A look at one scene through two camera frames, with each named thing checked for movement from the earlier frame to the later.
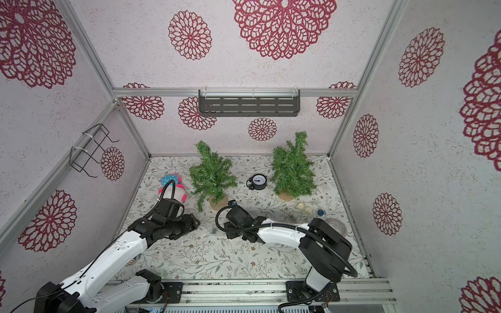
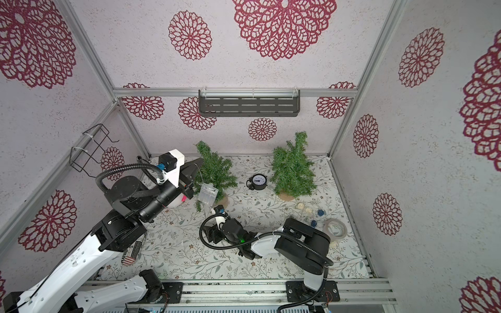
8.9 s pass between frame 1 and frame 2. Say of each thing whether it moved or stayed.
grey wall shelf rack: stayed
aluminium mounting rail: stayed
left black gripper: moved
